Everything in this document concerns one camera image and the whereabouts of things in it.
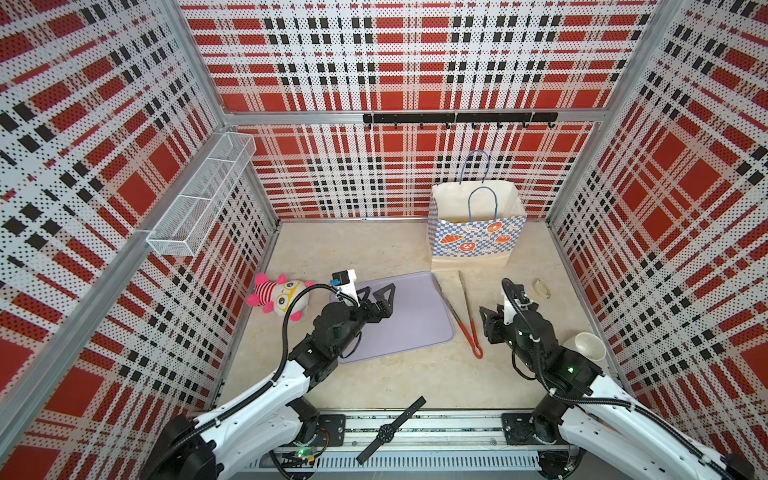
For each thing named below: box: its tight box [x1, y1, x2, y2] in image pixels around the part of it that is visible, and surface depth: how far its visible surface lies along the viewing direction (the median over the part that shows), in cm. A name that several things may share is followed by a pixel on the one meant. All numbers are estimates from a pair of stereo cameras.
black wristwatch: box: [356, 396, 427, 465], surface depth 75 cm
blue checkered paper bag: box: [428, 150, 527, 270], surface depth 95 cm
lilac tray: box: [338, 271, 455, 363], surface depth 96 cm
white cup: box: [574, 332, 607, 362], surface depth 84 cm
